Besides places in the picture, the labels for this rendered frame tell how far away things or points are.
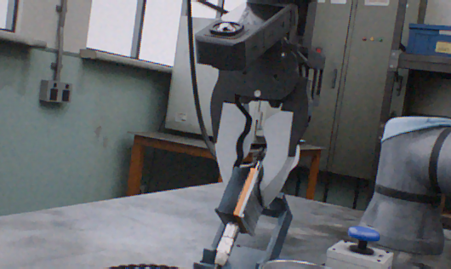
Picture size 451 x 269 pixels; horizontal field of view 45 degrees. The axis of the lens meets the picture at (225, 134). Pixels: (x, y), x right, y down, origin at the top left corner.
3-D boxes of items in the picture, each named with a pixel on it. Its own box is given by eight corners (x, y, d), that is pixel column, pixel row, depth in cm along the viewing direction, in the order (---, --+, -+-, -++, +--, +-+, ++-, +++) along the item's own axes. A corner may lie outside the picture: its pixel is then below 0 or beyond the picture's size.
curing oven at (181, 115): (264, 151, 274) (283, 22, 270) (162, 133, 301) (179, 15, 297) (304, 150, 329) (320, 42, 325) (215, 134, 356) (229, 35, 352)
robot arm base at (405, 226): (367, 226, 110) (374, 178, 110) (447, 244, 104) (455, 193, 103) (348, 238, 97) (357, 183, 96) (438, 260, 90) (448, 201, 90)
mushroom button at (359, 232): (371, 273, 68) (377, 234, 67) (339, 265, 69) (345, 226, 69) (377, 266, 71) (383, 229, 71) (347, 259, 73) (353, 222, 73)
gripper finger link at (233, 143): (254, 195, 57) (276, 109, 56) (230, 202, 51) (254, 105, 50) (227, 186, 58) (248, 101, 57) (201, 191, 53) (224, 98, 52)
